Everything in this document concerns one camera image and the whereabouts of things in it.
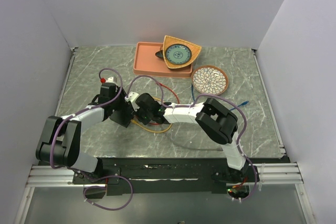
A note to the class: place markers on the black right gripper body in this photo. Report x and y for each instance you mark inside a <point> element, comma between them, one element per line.
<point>145,116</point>

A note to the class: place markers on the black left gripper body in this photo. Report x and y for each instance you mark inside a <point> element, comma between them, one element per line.
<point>119,103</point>

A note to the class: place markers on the black network switch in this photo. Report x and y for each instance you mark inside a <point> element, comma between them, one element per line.
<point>122,115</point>

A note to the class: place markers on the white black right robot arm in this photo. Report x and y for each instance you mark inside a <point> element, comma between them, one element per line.
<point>217,121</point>

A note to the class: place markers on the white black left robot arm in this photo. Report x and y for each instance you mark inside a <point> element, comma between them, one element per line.
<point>59,143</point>

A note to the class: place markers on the salmon pink tray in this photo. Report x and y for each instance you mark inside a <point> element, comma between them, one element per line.
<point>147,63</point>

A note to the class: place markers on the black small bowl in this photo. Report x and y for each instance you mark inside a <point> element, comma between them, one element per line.
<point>159,54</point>

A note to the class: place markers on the teal patterned round dish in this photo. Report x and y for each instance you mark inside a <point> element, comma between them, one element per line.
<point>178,54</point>

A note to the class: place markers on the white floral round plate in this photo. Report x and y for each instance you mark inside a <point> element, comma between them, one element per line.
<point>210,79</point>

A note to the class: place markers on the orange woven triangular plate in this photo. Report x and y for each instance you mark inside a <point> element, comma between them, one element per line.
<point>169,40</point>

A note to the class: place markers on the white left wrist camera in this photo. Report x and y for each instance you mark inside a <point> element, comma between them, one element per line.
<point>109,80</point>

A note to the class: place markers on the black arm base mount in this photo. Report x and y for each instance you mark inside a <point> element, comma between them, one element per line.
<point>167,175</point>

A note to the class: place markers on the aluminium frame rail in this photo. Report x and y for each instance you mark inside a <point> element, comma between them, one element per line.
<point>269,174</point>

